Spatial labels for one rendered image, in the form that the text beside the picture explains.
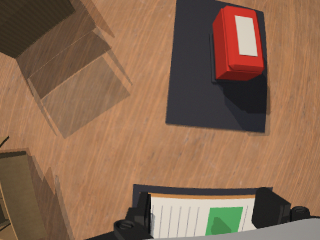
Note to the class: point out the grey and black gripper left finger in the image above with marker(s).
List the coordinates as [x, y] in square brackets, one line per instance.
[128, 229]

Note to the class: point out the brown cardboard box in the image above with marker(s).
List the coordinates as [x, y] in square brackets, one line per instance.
[18, 204]
[23, 22]

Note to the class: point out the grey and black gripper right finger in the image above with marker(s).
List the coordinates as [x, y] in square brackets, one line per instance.
[270, 209]

